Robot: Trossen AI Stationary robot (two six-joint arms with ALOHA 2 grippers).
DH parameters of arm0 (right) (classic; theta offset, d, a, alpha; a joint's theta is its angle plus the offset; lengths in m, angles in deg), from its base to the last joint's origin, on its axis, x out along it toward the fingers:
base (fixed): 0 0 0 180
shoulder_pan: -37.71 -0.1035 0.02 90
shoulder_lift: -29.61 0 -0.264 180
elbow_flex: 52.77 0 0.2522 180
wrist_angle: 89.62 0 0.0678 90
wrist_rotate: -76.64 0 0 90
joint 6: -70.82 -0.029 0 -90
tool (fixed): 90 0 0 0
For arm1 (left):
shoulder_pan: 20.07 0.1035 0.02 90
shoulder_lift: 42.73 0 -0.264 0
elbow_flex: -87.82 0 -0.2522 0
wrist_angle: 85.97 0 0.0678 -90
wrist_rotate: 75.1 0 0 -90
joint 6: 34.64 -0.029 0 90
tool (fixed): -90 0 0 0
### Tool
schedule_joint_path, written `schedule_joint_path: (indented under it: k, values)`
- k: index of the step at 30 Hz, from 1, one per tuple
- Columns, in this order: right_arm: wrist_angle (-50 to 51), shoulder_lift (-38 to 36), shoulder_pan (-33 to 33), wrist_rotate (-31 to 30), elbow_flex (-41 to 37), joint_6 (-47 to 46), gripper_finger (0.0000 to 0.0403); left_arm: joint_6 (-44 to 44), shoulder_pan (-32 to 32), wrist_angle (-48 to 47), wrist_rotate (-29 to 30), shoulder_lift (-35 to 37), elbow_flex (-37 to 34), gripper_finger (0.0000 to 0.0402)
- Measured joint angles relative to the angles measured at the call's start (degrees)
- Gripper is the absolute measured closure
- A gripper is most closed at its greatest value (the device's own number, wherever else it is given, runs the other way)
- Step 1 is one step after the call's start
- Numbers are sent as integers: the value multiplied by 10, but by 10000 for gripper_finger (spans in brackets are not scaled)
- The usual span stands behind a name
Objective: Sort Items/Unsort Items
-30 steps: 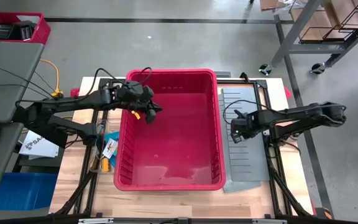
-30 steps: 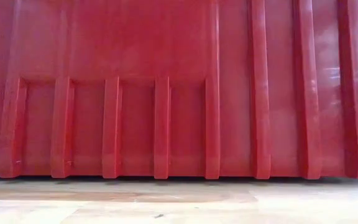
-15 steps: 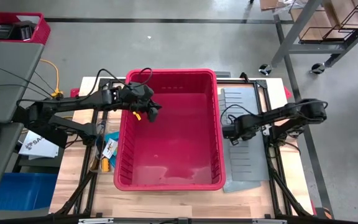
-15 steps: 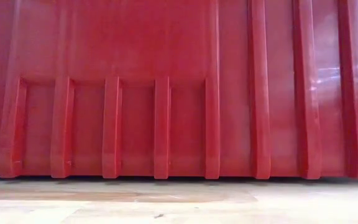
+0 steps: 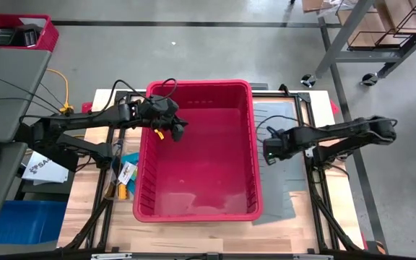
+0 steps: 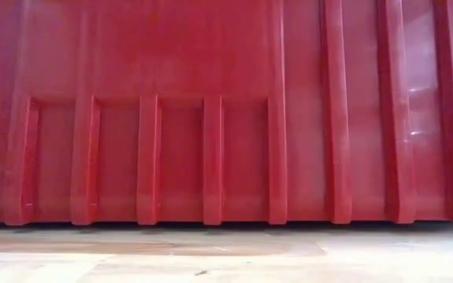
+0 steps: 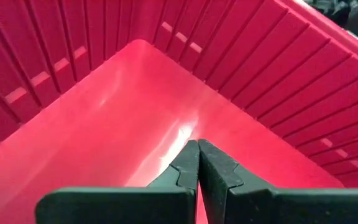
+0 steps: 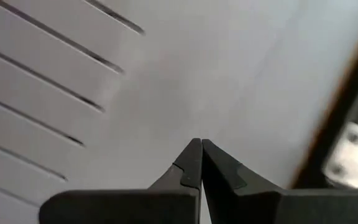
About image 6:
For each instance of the large red plastic bin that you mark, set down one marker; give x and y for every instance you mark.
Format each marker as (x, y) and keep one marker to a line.
(226, 110)

